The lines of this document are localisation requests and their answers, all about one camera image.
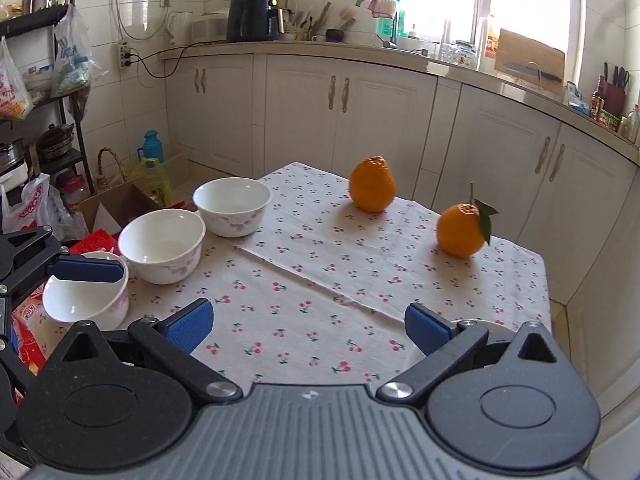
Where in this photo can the dark air fryer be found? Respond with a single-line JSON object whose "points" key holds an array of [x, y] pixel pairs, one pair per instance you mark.
{"points": [[250, 15]]}

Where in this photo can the red lidded jar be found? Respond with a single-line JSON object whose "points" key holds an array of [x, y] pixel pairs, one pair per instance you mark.
{"points": [[75, 187]]}

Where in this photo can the white electric kettle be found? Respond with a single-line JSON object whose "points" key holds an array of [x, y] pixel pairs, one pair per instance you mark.
{"points": [[180, 30]]}

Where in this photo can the beige kitchen countertop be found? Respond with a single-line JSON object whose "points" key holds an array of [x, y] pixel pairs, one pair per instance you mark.
{"points": [[350, 50]]}

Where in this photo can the white floral bowl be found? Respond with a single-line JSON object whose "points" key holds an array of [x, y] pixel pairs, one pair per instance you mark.
{"points": [[160, 240], [230, 200], [85, 305]]}

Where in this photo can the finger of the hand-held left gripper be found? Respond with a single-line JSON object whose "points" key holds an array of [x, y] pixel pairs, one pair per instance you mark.
{"points": [[90, 270]]}

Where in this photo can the printed snack plastic bag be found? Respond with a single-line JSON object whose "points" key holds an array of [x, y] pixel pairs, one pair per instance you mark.
{"points": [[12, 95]]}

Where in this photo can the red knife block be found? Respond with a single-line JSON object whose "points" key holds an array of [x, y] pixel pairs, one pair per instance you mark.
{"points": [[612, 97]]}

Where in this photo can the utensil holder with utensils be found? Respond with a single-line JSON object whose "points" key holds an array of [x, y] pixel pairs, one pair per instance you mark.
{"points": [[305, 27]]}

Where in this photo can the pink dish cloth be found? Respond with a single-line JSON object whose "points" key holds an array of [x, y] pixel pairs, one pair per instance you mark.
{"points": [[384, 6]]}

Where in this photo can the clear plastic bag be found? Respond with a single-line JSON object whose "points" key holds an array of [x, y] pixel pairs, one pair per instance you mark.
{"points": [[75, 65]]}

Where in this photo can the wicker basket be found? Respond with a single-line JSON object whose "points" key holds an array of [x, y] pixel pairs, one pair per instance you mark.
{"points": [[107, 149]]}

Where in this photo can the open cardboard box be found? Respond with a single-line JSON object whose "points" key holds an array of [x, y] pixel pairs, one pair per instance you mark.
{"points": [[115, 205]]}

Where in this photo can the orange with green leaf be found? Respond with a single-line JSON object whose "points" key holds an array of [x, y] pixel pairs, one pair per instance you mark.
{"points": [[460, 232]]}

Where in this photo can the red printed carton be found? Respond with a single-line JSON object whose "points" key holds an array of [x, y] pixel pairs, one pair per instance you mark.
{"points": [[95, 245]]}

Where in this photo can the red white plastic bag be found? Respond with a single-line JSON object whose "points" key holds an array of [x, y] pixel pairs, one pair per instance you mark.
{"points": [[27, 205]]}

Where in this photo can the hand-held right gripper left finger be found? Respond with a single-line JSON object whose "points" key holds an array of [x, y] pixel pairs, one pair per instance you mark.
{"points": [[190, 325]]}

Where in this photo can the white power strip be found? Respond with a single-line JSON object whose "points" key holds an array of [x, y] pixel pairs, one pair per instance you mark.
{"points": [[125, 55]]}

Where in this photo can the green seasoning packet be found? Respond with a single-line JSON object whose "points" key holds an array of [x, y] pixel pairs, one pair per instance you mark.
{"points": [[611, 120]]}

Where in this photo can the clear plastic bottle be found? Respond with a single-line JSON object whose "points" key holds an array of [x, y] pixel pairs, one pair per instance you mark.
{"points": [[634, 125]]}

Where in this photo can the dark cooking pot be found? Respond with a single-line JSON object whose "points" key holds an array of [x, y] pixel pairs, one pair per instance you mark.
{"points": [[56, 142]]}

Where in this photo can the black shelf rack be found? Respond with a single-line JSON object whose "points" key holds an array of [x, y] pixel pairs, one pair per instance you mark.
{"points": [[30, 22]]}

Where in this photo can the steel pot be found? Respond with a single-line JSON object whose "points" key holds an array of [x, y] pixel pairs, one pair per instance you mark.
{"points": [[10, 157]]}

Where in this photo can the orange with knobbed top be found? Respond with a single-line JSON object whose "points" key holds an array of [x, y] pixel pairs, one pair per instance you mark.
{"points": [[372, 187]]}

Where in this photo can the white rice cooker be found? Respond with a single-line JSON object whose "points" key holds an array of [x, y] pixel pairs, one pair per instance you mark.
{"points": [[210, 27]]}

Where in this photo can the blue thermos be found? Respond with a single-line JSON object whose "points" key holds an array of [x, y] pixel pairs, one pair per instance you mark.
{"points": [[150, 150]]}

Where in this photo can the cherry print tablecloth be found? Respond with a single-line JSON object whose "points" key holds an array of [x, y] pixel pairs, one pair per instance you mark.
{"points": [[320, 260]]}

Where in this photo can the green dish soap bottle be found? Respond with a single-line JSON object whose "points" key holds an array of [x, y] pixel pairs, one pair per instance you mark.
{"points": [[385, 26]]}

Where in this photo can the wooden cutting board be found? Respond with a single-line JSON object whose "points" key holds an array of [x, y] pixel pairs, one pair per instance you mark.
{"points": [[530, 50]]}

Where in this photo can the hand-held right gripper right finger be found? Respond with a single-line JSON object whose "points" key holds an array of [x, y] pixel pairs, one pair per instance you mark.
{"points": [[427, 330]]}

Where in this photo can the glass jar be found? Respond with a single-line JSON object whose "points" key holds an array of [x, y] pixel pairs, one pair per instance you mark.
{"points": [[462, 55]]}

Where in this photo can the blue white packet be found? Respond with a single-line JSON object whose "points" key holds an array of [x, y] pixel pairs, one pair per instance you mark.
{"points": [[577, 100]]}

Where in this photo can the dark sauce bottle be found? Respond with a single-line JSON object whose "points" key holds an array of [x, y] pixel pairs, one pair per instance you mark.
{"points": [[597, 102]]}

